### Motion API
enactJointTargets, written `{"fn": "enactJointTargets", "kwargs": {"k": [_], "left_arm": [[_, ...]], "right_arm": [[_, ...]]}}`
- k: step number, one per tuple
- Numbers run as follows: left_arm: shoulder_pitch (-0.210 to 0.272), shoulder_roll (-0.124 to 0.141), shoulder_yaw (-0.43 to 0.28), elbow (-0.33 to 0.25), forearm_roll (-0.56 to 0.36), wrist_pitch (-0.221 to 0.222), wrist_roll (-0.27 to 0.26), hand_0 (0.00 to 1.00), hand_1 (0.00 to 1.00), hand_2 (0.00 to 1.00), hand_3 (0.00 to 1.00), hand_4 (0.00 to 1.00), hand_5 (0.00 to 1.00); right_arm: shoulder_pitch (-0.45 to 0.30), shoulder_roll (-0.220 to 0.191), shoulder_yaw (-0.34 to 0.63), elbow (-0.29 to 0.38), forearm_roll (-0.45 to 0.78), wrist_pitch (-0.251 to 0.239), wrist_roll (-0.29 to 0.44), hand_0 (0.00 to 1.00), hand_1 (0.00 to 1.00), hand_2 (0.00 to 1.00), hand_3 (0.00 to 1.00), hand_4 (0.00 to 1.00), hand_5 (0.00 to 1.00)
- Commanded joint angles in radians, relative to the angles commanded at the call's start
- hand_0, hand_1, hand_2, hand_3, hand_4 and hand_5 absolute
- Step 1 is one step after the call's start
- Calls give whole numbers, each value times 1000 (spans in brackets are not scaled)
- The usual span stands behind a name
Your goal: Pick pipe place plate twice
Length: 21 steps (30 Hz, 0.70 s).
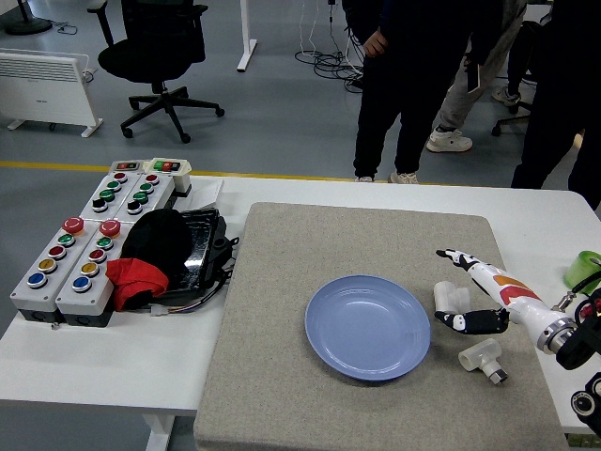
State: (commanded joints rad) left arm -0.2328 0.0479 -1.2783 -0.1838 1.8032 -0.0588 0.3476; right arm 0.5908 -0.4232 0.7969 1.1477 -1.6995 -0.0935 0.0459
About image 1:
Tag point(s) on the grey four-button control box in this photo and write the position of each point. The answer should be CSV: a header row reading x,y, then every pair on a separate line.
x,y
157,190
94,192

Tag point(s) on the black round stand base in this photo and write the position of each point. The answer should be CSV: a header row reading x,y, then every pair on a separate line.
x,y
28,24

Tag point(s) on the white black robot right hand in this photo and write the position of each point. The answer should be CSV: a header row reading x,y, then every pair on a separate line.
x,y
512,293

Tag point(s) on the white green-red switch box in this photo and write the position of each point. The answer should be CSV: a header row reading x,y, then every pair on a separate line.
x,y
180,176

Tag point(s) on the green tape roll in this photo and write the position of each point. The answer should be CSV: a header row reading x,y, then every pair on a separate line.
x,y
577,270

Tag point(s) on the white paper sheet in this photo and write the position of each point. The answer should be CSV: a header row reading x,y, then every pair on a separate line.
x,y
209,192

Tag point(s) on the white table leg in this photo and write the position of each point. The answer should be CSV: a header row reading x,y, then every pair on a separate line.
x,y
159,432

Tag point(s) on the white panel heater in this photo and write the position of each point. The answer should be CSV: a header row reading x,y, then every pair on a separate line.
x,y
37,89

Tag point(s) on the person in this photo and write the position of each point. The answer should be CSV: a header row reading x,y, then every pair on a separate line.
x,y
516,61
413,70
559,94
462,103

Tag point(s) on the blue round plate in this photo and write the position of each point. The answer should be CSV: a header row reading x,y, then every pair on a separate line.
x,y
371,329

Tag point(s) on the black cloth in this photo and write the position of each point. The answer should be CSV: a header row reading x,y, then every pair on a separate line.
x,y
157,239

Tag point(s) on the black chair base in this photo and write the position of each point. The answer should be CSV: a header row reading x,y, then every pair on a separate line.
x,y
512,119

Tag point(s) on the person's hand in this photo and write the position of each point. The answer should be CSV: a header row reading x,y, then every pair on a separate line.
x,y
375,44

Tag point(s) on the small grey switch box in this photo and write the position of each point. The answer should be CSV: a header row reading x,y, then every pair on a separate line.
x,y
126,166

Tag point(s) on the black office chair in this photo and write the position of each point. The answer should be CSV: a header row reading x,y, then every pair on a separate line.
x,y
150,51

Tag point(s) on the phone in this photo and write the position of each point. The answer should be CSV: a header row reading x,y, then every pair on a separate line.
x,y
475,77

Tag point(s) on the black plastic tray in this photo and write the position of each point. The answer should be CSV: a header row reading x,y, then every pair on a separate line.
x,y
202,249

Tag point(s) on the red cloth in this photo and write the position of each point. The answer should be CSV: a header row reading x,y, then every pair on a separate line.
x,y
136,282

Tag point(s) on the grey five-button control box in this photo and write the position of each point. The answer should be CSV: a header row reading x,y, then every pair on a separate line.
x,y
70,298
33,296

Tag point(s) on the white pipe tee metal thread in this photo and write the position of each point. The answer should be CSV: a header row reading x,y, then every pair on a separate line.
x,y
479,354

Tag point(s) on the plain white pipe tee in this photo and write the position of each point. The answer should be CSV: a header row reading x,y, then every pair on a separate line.
x,y
443,293

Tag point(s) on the white desk leg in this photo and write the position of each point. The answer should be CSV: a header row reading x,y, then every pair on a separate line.
x,y
246,47

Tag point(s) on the grey-brown table mat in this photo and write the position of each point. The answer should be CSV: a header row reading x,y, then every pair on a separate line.
x,y
291,263

